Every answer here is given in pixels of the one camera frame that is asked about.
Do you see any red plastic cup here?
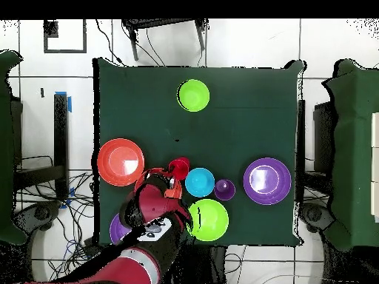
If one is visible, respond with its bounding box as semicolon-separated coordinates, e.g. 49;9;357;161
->
167;156;191;181

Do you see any small green plastic bowl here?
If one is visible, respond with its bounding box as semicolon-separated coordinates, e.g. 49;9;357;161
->
176;78;210;112

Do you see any white box stack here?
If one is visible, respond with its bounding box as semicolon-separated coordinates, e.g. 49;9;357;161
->
371;112;379;223

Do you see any small blue plastic bowl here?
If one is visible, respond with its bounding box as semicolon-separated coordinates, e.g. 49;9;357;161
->
184;167;215;198

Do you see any purple plastic cup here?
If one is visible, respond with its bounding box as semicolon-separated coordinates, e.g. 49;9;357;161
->
213;179;237;201

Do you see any large green plastic bowl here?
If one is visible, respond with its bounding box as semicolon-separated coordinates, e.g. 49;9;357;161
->
187;198;229;242

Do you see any large purple plastic bowl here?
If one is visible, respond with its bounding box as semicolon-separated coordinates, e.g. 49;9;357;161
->
109;213;133;245
243;157;292;206

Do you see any black metal beam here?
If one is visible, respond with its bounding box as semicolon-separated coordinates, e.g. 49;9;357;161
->
53;92;70;199
14;164;64;190

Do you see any dark grey machine base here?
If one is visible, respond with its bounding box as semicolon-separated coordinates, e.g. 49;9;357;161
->
298;203;336;233
12;200;62;236

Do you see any dark green side table cloth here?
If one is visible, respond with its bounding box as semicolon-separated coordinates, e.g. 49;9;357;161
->
321;58;379;252
0;50;28;246

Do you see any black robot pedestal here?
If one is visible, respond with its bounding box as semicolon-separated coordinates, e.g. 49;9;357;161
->
171;245;227;284

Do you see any tangle of black cables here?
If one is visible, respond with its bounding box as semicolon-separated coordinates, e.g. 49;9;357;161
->
14;155;97;282

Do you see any thin black floor cable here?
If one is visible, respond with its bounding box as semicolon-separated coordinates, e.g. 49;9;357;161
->
95;18;126;67

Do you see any black metal frame stand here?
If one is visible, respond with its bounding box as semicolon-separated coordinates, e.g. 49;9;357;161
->
121;18;209;62

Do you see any black square floor frame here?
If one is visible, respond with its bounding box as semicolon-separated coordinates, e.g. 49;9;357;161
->
43;19;87;54

